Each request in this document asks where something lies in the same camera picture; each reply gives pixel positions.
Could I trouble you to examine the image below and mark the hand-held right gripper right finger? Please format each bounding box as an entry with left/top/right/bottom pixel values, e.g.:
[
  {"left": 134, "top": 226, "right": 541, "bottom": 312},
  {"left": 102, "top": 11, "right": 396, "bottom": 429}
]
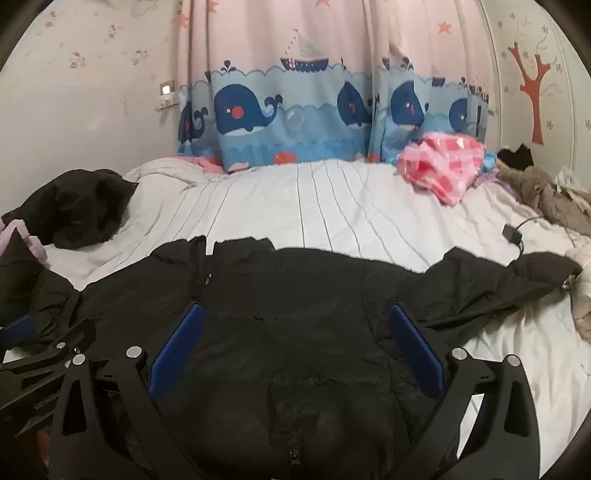
[{"left": 388, "top": 302, "right": 541, "bottom": 480}]

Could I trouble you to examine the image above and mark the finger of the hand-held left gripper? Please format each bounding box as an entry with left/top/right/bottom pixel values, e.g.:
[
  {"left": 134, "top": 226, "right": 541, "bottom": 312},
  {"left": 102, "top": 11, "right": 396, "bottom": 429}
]
[
  {"left": 0, "top": 318, "right": 97, "bottom": 385},
  {"left": 0, "top": 313, "right": 37, "bottom": 348}
]

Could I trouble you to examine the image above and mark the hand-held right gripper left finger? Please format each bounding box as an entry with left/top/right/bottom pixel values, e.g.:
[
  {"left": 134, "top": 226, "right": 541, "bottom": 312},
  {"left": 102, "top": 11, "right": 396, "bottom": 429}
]
[{"left": 48, "top": 302, "right": 206, "bottom": 480}]

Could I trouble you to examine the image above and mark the black puffer jacket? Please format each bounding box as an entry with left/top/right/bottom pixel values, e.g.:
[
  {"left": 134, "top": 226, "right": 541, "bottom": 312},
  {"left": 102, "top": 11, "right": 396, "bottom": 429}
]
[{"left": 0, "top": 228, "right": 583, "bottom": 480}]

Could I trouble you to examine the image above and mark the purple two-tone jacket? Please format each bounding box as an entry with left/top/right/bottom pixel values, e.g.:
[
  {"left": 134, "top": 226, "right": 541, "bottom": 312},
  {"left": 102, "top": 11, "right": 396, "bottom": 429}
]
[{"left": 0, "top": 220, "right": 44, "bottom": 259}]

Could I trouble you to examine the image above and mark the black garment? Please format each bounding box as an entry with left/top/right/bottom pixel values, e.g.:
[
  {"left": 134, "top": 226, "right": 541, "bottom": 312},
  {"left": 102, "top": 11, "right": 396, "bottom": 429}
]
[{"left": 2, "top": 168, "right": 139, "bottom": 250}]

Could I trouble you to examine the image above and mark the white striped bed sheet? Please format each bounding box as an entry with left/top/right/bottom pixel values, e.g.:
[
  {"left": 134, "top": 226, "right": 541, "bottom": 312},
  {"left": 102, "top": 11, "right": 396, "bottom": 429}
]
[{"left": 0, "top": 157, "right": 591, "bottom": 462}]

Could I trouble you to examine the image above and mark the cream blanket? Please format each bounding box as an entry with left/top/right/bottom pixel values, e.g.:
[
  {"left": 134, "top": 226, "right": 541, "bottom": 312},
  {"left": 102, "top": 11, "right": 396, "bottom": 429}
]
[{"left": 566, "top": 244, "right": 591, "bottom": 342}]

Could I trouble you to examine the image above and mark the pink checked cloth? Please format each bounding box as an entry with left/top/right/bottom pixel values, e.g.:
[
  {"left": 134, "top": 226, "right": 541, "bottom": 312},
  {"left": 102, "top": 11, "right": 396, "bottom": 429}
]
[{"left": 397, "top": 130, "right": 488, "bottom": 206}]

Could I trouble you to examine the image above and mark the pink blanket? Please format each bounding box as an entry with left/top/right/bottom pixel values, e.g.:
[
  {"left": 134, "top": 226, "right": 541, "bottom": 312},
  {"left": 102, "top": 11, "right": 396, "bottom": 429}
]
[{"left": 178, "top": 154, "right": 227, "bottom": 175}]

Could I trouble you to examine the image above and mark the brown coat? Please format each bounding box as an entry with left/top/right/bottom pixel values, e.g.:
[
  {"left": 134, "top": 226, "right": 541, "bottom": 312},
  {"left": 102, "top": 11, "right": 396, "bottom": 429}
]
[{"left": 496, "top": 164, "right": 591, "bottom": 236}]

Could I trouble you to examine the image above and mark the small black cloth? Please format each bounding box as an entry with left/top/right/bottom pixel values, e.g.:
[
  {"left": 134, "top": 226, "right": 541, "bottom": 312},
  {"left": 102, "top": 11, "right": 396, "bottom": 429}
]
[{"left": 498, "top": 144, "right": 535, "bottom": 169}]

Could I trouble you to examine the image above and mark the whale print curtain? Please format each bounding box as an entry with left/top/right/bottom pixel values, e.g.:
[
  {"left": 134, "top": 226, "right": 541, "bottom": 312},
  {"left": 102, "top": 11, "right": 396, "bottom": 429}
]
[{"left": 175, "top": 0, "right": 502, "bottom": 172}]

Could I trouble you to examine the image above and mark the black charger with cable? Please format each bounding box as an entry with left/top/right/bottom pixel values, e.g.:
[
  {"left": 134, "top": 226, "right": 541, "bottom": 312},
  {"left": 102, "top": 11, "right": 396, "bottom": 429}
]
[{"left": 502, "top": 215, "right": 561, "bottom": 254}]

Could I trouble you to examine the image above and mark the white wall socket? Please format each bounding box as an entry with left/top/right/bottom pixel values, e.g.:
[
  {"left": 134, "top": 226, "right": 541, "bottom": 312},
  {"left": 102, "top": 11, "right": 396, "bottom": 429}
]
[{"left": 156, "top": 79, "right": 178, "bottom": 109}]

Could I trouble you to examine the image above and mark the red tree wall sticker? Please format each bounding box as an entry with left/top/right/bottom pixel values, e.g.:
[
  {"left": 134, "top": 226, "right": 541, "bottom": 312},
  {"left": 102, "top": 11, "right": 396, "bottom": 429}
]
[{"left": 508, "top": 44, "right": 552, "bottom": 145}]

